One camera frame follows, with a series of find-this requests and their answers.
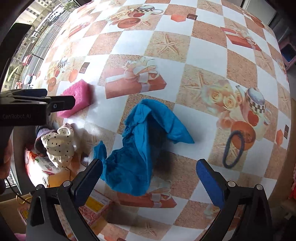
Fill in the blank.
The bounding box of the blue plastic cover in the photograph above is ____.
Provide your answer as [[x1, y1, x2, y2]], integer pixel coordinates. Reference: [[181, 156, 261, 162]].
[[94, 99, 194, 196]]

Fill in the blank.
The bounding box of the purple knitted hat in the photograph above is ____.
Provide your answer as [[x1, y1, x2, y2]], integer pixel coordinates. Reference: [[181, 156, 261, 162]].
[[33, 124, 58, 158]]

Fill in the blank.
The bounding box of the white satin scrunchie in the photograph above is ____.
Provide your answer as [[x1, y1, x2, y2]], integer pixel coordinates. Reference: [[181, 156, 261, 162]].
[[41, 123, 77, 168]]

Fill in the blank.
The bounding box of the white bag orange print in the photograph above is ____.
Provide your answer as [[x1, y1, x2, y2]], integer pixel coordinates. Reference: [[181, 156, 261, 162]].
[[25, 149, 84, 188]]

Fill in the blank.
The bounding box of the pink patterned tissue box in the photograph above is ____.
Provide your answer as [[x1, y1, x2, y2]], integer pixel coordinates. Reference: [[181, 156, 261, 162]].
[[79, 189, 113, 226]]

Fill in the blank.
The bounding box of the pink sponge block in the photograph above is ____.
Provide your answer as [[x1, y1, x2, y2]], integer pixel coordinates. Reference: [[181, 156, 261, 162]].
[[57, 79, 92, 118]]

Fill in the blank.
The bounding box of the dark hair tie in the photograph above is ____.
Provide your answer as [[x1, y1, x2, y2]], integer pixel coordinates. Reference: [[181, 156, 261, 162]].
[[222, 129, 246, 169]]

